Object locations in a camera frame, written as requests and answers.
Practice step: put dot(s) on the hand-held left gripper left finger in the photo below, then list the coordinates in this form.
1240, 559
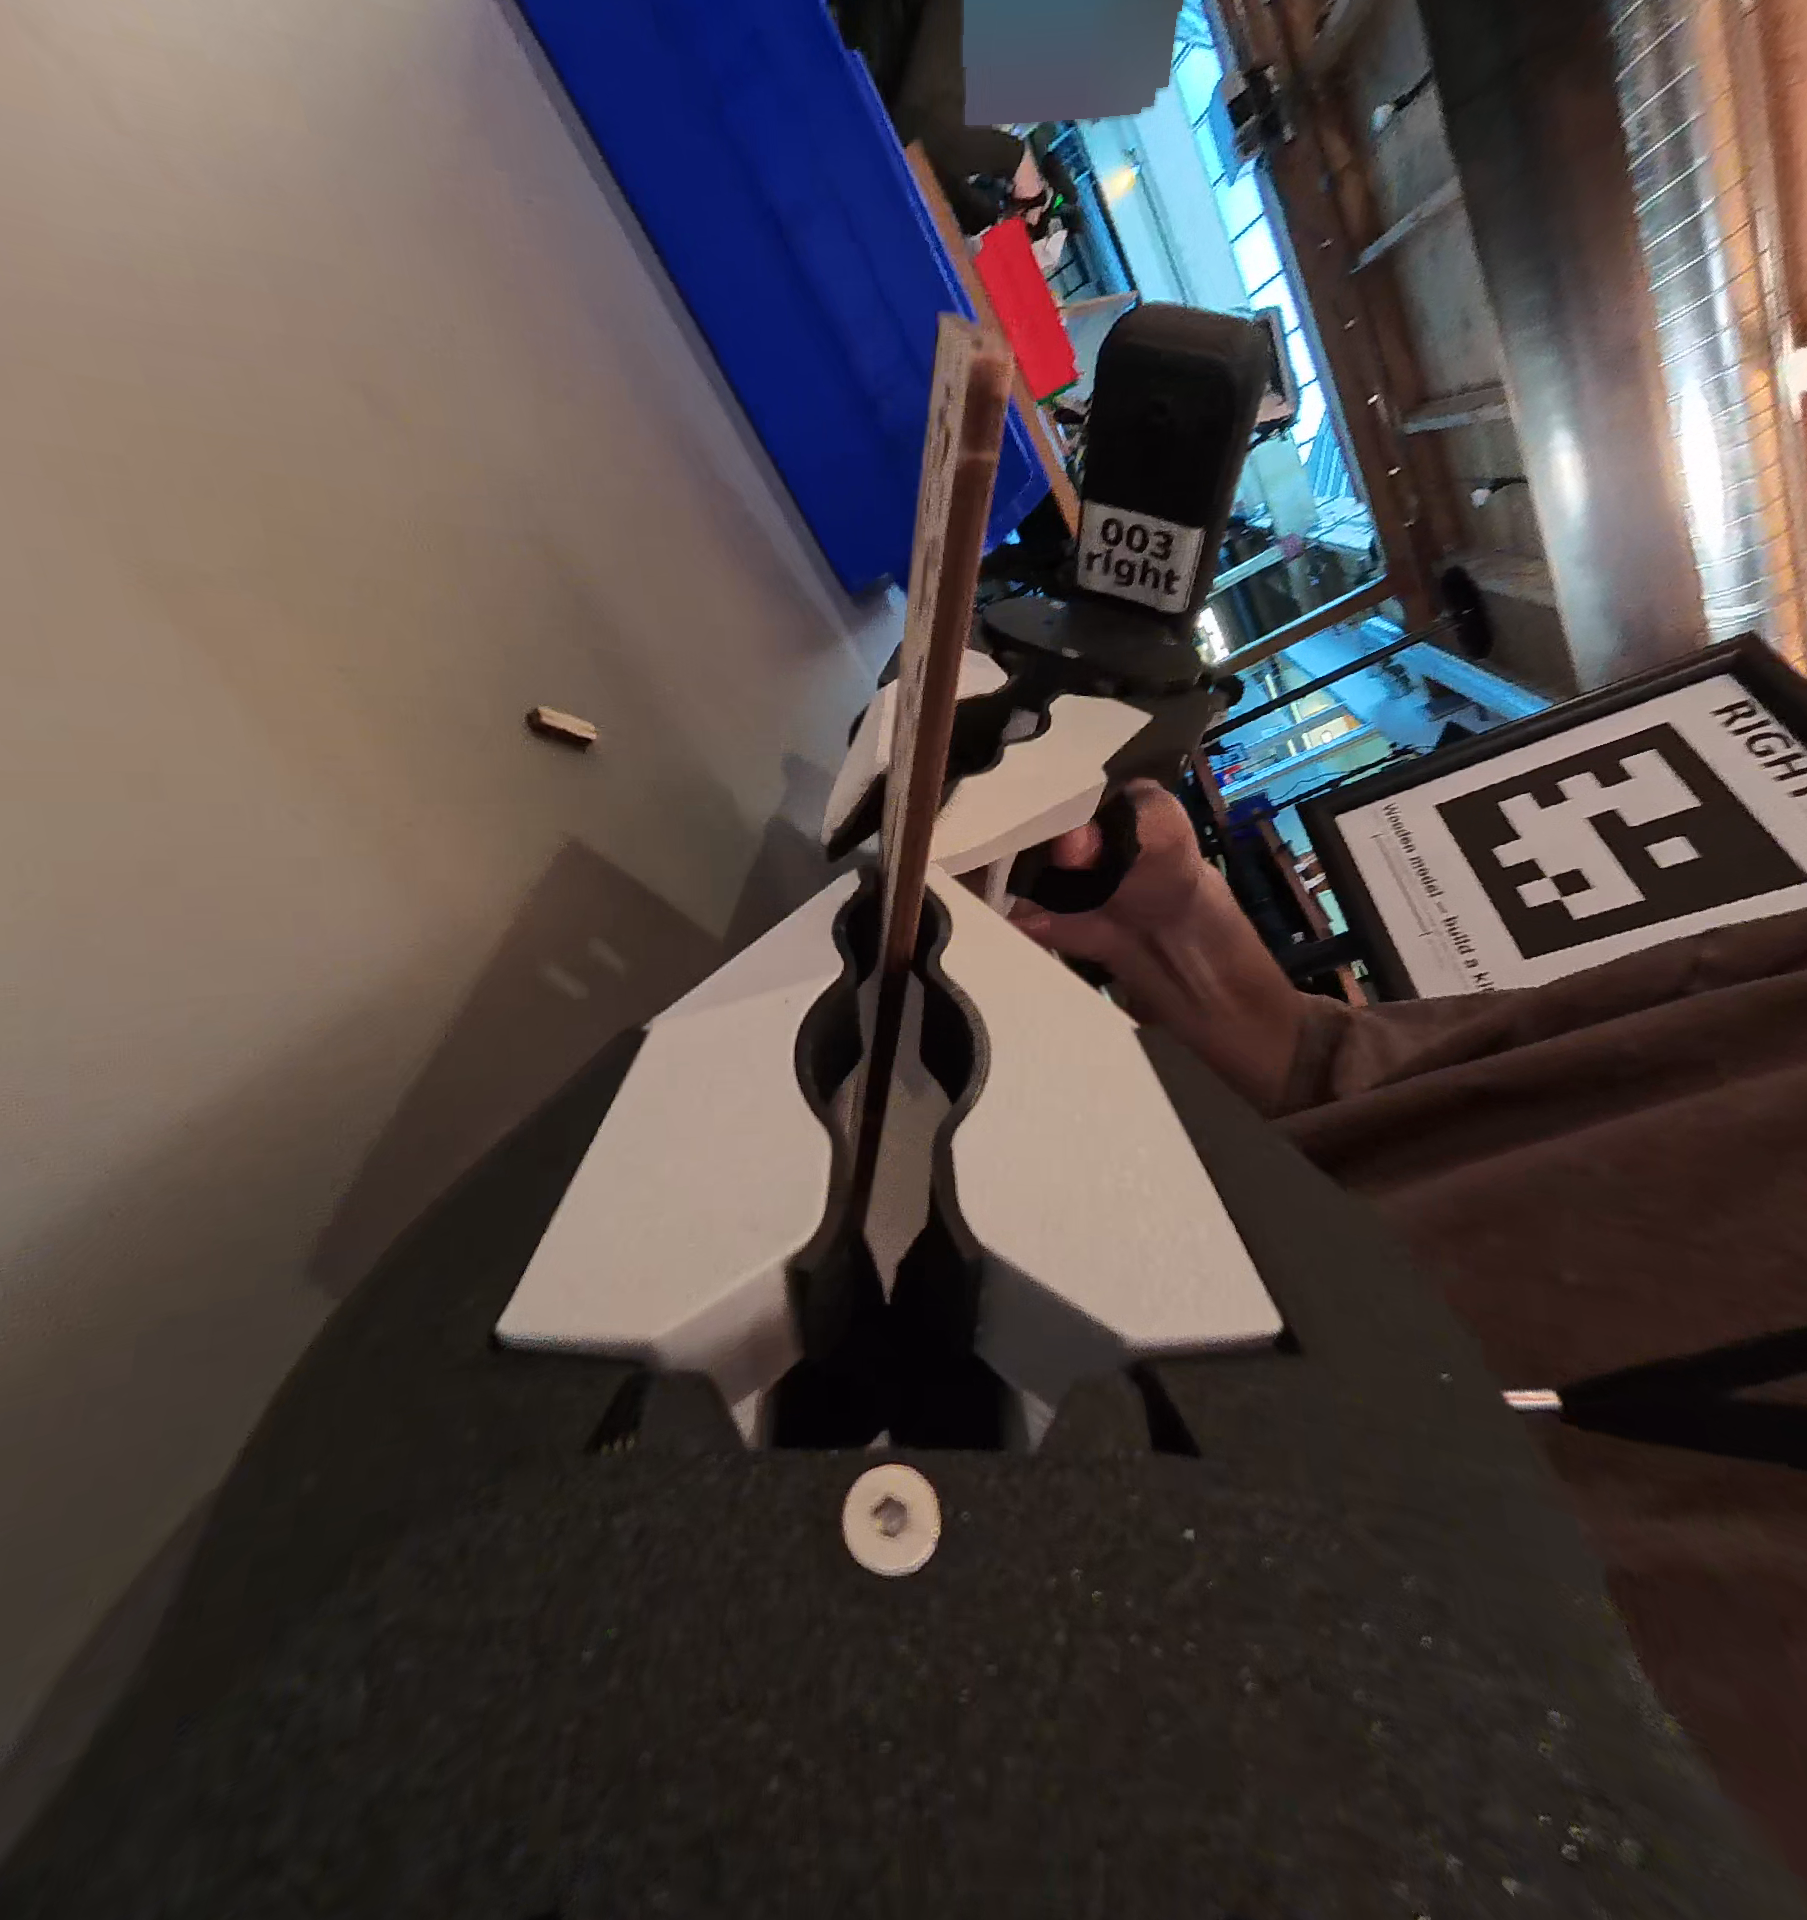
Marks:
663, 1200

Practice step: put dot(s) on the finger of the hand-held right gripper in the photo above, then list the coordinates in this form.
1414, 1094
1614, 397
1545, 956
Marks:
1054, 774
866, 779

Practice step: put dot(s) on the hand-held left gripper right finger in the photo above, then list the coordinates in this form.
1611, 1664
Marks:
1113, 1200

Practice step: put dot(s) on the laser-cut wooden model sheet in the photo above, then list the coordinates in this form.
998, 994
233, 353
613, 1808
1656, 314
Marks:
933, 676

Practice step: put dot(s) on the person's right forearm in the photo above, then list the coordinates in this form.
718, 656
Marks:
1593, 1079

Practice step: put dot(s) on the grey desk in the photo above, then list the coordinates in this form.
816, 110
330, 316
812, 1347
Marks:
245, 600

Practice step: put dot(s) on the person's right hand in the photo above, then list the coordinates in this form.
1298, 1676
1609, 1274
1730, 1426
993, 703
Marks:
1187, 930

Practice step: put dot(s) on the small rectangular wooden piece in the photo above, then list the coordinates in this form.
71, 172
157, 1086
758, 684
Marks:
560, 725

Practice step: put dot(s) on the red plastic bin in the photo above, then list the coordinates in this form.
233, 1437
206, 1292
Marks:
1027, 316

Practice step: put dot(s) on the black rod with disc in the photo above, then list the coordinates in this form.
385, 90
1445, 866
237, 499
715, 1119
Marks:
1461, 609

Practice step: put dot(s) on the framed marker sign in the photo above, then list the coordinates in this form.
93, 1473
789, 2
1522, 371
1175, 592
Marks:
1443, 886

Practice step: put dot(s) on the blue plastic bin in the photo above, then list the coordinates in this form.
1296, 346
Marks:
768, 226

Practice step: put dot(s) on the wooden shelving frame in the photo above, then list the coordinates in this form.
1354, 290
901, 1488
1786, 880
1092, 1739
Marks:
1443, 404

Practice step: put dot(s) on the silver ventilation duct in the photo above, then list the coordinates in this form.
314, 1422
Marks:
1623, 375

